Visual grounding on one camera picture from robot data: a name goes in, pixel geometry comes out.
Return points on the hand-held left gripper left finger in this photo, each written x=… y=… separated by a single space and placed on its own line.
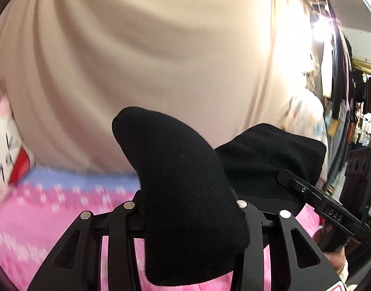
x=124 y=218

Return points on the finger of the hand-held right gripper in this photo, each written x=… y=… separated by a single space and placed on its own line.
x=331 y=210

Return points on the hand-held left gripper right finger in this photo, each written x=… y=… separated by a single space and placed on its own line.
x=253 y=218

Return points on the black pants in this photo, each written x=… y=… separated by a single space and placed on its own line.
x=179 y=172

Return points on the person's right forearm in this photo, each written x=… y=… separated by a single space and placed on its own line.
x=344 y=274

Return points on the person's right hand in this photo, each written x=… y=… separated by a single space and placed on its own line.
x=335 y=260

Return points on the light blue bedsheet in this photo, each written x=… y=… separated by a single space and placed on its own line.
x=82 y=178

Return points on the pink floral blanket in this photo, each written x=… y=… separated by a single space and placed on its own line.
x=36 y=218

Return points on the light patterned hanging garment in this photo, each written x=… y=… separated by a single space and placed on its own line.
x=307 y=121

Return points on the white red patterned pillow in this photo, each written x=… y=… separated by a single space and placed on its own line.
x=6 y=145

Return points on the beige curtain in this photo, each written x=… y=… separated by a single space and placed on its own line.
x=143 y=51

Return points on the bright lamp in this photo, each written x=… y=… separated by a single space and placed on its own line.
x=320 y=25

